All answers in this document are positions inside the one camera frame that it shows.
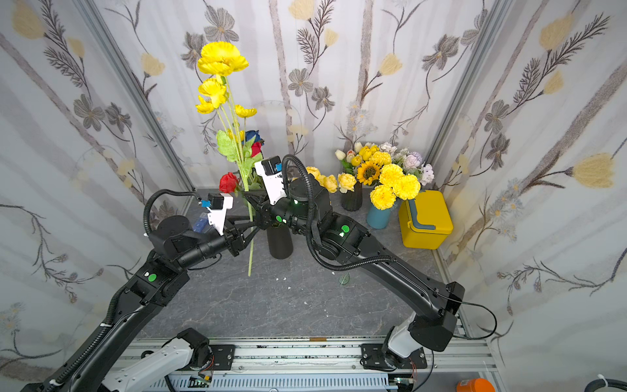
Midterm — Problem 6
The black vase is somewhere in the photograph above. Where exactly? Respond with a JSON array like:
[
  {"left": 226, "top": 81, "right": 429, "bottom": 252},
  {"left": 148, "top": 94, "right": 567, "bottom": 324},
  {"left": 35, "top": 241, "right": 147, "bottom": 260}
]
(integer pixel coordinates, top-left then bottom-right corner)
[{"left": 266, "top": 225, "right": 294, "bottom": 260}]

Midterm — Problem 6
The yellow rose bunch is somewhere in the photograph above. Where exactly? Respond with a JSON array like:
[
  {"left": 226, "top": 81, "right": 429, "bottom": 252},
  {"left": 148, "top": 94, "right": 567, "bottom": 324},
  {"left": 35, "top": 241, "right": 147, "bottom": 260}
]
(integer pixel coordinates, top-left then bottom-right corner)
[{"left": 306, "top": 167, "right": 357, "bottom": 194}]

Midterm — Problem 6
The yellow poppy flower stem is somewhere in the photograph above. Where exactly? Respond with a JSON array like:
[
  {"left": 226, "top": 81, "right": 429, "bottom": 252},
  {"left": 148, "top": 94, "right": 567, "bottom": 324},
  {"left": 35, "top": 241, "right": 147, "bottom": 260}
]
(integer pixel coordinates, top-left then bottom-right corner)
[{"left": 194, "top": 41, "right": 261, "bottom": 278}]

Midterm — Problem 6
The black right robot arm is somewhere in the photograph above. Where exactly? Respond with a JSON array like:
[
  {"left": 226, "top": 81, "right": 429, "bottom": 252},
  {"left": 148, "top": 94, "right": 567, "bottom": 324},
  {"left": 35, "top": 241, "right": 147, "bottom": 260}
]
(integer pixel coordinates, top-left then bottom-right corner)
[{"left": 244, "top": 155, "right": 467, "bottom": 372}]

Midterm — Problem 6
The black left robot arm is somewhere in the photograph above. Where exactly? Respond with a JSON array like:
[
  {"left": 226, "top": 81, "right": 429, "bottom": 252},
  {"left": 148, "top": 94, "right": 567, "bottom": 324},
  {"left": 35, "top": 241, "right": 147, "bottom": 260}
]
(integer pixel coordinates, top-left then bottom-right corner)
[{"left": 23, "top": 189, "right": 261, "bottom": 391}]

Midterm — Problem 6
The dark glass vase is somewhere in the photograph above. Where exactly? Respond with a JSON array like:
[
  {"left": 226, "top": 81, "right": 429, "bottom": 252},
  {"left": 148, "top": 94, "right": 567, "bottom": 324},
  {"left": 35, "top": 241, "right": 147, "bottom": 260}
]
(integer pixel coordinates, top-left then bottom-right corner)
[{"left": 341, "top": 182, "right": 363, "bottom": 212}]

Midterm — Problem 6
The teal vase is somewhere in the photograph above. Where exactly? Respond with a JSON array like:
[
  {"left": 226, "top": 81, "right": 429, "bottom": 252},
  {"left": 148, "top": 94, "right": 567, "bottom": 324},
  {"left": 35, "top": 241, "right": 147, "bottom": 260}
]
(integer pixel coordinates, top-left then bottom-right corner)
[{"left": 367, "top": 201, "right": 400, "bottom": 230}]

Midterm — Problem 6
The blue pill organizer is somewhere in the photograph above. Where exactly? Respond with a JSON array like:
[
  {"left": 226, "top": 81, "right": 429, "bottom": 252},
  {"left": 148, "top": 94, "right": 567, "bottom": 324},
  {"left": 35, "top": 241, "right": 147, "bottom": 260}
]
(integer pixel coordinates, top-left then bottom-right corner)
[{"left": 192, "top": 212, "right": 210, "bottom": 234}]

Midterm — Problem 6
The red rose bouquet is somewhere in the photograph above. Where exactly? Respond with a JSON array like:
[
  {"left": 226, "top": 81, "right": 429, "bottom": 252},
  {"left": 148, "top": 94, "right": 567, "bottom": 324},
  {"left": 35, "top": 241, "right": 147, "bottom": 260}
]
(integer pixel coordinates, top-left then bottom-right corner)
[{"left": 217, "top": 130, "right": 265, "bottom": 194}]

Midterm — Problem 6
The small green fallen leaf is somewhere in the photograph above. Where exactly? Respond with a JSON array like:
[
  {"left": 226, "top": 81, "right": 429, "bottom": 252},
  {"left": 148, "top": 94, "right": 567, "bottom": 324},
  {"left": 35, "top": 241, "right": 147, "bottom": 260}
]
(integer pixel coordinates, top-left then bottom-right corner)
[{"left": 340, "top": 273, "right": 350, "bottom": 286}]

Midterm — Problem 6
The yellow marigold bouquet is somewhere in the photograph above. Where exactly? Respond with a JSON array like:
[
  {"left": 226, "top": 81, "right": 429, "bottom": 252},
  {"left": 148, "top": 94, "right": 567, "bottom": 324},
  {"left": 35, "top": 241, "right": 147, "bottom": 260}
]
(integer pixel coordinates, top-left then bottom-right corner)
[{"left": 370, "top": 163, "right": 421, "bottom": 211}]

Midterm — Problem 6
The mixed tulip sunflower bouquet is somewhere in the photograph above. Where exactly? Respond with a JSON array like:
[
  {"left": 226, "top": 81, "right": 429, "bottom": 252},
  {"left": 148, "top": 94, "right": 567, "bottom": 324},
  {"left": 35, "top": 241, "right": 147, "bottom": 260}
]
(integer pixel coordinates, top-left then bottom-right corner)
[{"left": 335, "top": 142, "right": 435, "bottom": 186}]

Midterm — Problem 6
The yellow lidded box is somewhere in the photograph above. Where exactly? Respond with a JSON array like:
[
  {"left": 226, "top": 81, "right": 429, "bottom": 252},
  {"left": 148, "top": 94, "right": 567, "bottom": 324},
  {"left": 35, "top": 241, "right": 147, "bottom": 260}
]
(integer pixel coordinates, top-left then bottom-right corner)
[{"left": 398, "top": 190, "right": 454, "bottom": 250}]

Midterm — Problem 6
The orange object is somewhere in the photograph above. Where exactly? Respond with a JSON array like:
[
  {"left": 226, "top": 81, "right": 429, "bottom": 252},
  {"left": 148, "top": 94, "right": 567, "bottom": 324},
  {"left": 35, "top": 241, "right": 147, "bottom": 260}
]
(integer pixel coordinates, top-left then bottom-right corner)
[{"left": 456, "top": 378, "right": 496, "bottom": 392}]

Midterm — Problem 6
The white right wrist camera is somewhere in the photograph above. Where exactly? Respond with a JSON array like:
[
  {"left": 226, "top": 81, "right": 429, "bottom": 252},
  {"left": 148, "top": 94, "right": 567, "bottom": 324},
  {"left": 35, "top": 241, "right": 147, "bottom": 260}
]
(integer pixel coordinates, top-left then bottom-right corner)
[{"left": 254, "top": 156, "right": 286, "bottom": 205}]

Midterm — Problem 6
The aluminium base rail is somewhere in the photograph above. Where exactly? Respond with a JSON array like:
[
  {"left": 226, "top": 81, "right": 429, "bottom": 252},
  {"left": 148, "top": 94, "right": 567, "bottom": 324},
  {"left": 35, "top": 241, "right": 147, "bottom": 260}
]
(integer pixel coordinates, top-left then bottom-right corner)
[{"left": 103, "top": 336, "right": 506, "bottom": 391}]

